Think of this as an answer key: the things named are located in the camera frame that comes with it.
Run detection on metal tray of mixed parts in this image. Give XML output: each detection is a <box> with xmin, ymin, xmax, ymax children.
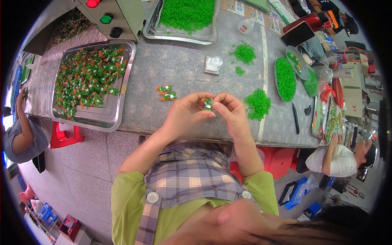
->
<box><xmin>311</xmin><ymin>91</ymin><xmax>341</xmax><ymax>144</ymax></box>

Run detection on blue plastic stool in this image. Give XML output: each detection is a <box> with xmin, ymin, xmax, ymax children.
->
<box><xmin>39</xmin><ymin>202</ymin><xmax>59</xmax><ymax>226</ymax></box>

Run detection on heap of assembled plastic flowers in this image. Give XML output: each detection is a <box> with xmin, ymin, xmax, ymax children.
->
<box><xmin>53</xmin><ymin>45</ymin><xmax>127</xmax><ymax>119</ymax></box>

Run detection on oval dish of green parts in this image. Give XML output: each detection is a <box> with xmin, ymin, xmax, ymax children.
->
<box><xmin>274</xmin><ymin>56</ymin><xmax>297</xmax><ymax>103</ymax></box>

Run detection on black pen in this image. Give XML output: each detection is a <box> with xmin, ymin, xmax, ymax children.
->
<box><xmin>291</xmin><ymin>100</ymin><xmax>301</xmax><ymax>135</ymax></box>

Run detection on oval dish of assembled flowers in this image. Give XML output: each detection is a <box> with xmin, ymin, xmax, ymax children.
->
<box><xmin>285</xmin><ymin>45</ymin><xmax>310</xmax><ymax>81</ymax></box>

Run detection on person's body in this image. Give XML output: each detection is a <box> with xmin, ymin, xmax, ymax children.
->
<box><xmin>111</xmin><ymin>139</ymin><xmax>378</xmax><ymax>245</ymax></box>

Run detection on large heap of green parts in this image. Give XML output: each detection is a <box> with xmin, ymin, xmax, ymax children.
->
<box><xmin>158</xmin><ymin>0</ymin><xmax>216</xmax><ymax>35</ymax></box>

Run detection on beige control box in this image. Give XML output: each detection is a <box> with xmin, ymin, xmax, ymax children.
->
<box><xmin>76</xmin><ymin>0</ymin><xmax>147</xmax><ymax>43</ymax></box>

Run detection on blue plastic crate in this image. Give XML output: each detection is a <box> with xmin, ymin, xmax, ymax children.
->
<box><xmin>277</xmin><ymin>176</ymin><xmax>320</xmax><ymax>211</ymax></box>

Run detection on red box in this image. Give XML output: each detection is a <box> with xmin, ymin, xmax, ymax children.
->
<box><xmin>58</xmin><ymin>214</ymin><xmax>82</xmax><ymax>243</ymax></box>

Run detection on square metal tray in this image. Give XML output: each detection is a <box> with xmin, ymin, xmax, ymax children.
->
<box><xmin>50</xmin><ymin>39</ymin><xmax>137</xmax><ymax>133</ymax></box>

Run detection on pile of green plastic parts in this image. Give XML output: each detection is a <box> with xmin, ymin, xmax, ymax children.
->
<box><xmin>229</xmin><ymin>42</ymin><xmax>257</xmax><ymax>65</ymax></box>
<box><xmin>244</xmin><ymin>88</ymin><xmax>272</xmax><ymax>122</ymax></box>

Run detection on red thermos bottle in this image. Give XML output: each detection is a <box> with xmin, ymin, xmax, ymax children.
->
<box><xmin>282</xmin><ymin>12</ymin><xmax>333</xmax><ymax>34</ymax></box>

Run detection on red plastic stool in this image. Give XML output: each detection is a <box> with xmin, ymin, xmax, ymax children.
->
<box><xmin>229</xmin><ymin>146</ymin><xmax>297</xmax><ymax>185</ymax></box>
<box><xmin>50</xmin><ymin>121</ymin><xmax>85</xmax><ymax>149</ymax></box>

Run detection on clear bag of green parts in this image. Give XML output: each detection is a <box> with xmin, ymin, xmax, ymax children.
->
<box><xmin>303</xmin><ymin>65</ymin><xmax>334</xmax><ymax>98</ymax></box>

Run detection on small clear cup on pad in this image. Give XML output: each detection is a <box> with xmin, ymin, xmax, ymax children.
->
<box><xmin>204</xmin><ymin>56</ymin><xmax>224</xmax><ymax>76</ymax></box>

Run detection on flower heap on pink cloth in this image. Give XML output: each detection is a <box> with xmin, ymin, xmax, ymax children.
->
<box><xmin>45</xmin><ymin>9</ymin><xmax>90</xmax><ymax>50</ymax></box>

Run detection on metal tray with cloth liner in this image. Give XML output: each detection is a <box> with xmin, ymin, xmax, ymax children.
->
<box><xmin>142</xmin><ymin>0</ymin><xmax>222</xmax><ymax>45</ymax></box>

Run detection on black smartphone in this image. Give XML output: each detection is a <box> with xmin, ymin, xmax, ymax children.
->
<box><xmin>280</xmin><ymin>20</ymin><xmax>315</xmax><ymax>48</ymax></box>

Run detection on white bottle with red label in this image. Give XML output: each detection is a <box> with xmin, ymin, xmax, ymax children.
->
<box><xmin>237</xmin><ymin>17</ymin><xmax>255</xmax><ymax>35</ymax></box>

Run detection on person's right hand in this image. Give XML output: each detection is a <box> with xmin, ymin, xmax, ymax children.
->
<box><xmin>212</xmin><ymin>91</ymin><xmax>252</xmax><ymax>140</ymax></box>

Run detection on person's left hand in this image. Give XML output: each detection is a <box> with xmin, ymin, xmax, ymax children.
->
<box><xmin>162</xmin><ymin>91</ymin><xmax>217</xmax><ymax>140</ymax></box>

